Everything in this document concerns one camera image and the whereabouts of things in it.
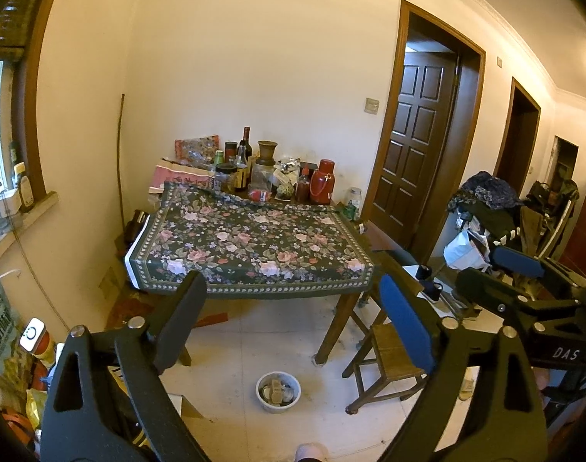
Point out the dark floral tablecloth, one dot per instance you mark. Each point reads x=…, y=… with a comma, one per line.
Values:
x=245, y=245

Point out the white shoe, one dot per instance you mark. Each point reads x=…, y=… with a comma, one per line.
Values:
x=468, y=389

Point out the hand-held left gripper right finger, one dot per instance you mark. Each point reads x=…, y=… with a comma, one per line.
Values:
x=408, y=332

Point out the brown glass bottle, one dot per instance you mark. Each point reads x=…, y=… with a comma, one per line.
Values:
x=139, y=224

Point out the dark wooden door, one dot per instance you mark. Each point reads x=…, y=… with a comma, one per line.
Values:
x=413, y=154

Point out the green plastic bag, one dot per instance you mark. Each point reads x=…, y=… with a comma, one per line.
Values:
x=350, y=211

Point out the black lid jar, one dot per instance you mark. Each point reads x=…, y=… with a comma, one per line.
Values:
x=224, y=178

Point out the wooden window frame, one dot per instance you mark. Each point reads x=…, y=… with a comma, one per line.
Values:
x=30, y=106

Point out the wooden stool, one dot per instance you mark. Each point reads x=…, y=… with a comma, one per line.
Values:
x=391, y=351

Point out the white lid glass jar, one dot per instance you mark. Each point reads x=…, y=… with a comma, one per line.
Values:
x=354, y=199

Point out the wooden door frame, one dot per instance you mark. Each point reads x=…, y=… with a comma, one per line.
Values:
x=471, y=130
x=502, y=130

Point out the wall light switch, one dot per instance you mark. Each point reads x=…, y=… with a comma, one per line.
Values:
x=372, y=106

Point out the white capped bottle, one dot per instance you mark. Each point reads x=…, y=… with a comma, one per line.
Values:
x=32, y=334

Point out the wooden table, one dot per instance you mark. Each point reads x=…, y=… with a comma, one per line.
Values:
x=336, y=327

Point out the honey bottle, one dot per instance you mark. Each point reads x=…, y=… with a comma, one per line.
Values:
x=24, y=192

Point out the yellow label sauce bottle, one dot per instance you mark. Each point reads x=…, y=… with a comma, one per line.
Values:
x=240, y=171

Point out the white bowl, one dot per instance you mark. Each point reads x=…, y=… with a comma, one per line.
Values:
x=264, y=402

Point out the green filled glass jar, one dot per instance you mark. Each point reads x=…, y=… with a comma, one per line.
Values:
x=286, y=191

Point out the brown ceramic vase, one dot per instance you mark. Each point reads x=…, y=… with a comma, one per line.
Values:
x=267, y=153

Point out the white side table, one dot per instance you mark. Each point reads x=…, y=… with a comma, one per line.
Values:
x=411, y=281

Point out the silver metal object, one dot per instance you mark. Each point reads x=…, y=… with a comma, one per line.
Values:
x=289, y=163

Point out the red label plastic bottle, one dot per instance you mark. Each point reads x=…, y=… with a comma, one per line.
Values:
x=259, y=195

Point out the red thermos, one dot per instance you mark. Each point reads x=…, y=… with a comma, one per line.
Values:
x=322, y=183

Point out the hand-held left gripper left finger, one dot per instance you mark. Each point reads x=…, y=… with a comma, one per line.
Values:
x=177, y=327

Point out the black mug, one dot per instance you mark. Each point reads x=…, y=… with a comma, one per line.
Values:
x=434, y=291
x=424, y=272

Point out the printed snack bag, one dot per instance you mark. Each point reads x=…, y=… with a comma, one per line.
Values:
x=196, y=148

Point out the pale plastic bag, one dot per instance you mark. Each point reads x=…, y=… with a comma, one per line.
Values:
x=464, y=250

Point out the green cap bottle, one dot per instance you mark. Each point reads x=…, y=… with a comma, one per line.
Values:
x=219, y=158

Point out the dark wine bottle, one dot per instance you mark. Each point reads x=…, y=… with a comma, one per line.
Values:
x=247, y=139

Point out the beige paper card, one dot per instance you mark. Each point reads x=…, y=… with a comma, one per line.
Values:
x=274, y=391

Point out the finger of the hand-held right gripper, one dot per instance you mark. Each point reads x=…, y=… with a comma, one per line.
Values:
x=485, y=288
x=514, y=260

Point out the clear glass jar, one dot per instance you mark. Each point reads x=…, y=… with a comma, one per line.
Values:
x=261, y=177

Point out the brown liquid jar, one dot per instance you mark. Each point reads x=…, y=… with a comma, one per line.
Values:
x=303, y=187

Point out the reddish wooden door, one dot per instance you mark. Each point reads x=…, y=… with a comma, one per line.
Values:
x=584, y=221

